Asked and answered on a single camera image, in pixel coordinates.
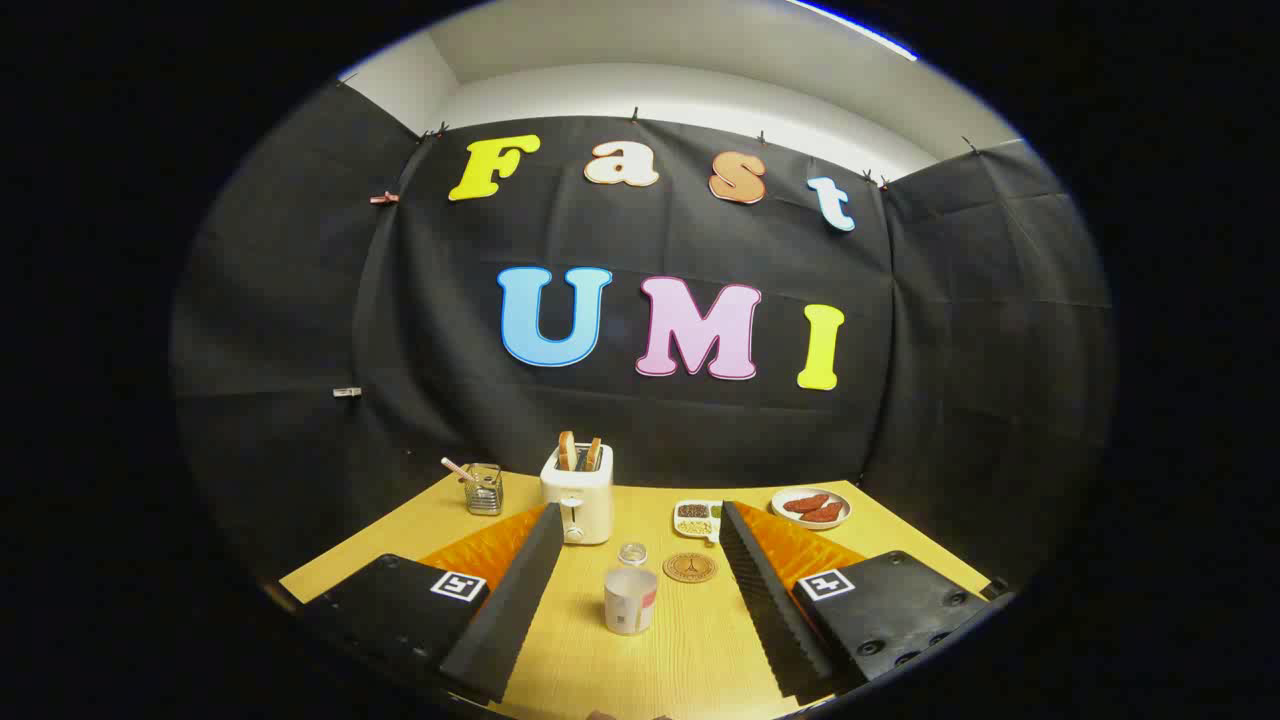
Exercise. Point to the toast slice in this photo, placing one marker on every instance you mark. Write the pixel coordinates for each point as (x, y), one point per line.
(593, 454)
(567, 452)

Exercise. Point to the reddish brown meat piece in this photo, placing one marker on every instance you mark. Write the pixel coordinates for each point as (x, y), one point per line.
(805, 503)
(823, 514)

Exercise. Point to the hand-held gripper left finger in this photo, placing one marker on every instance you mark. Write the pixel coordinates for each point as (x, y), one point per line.
(510, 610)

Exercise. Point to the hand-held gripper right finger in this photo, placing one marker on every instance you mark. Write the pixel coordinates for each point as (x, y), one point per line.
(775, 610)

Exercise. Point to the white round plate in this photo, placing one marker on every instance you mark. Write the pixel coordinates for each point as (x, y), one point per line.
(835, 497)

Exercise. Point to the clear juice bottle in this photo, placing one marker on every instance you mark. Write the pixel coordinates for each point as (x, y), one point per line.
(630, 600)

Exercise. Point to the white toaster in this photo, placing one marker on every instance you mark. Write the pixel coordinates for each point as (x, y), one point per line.
(585, 500)

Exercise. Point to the round cork coaster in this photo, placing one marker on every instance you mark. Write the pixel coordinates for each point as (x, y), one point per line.
(690, 568)

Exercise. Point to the white divided bean dish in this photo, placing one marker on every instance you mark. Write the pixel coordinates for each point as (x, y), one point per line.
(693, 512)

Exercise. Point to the pink striped straw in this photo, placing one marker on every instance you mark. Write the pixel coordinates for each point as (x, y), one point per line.
(457, 468)

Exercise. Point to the wooden table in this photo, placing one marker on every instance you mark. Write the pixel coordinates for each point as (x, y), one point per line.
(690, 640)

